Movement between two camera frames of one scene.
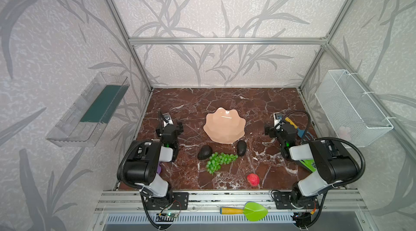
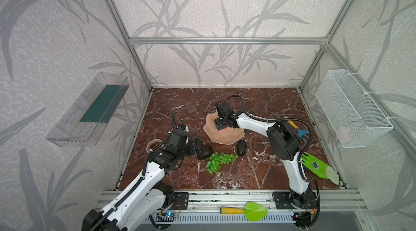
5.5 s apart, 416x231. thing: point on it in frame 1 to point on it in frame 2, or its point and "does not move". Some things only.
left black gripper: (169, 128) to (196, 146)
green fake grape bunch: (216, 159) does not move
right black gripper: (275, 129) to (221, 122)
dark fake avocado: (241, 148) does not move
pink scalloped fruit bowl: (225, 126) does not move
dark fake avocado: (205, 152) does not move
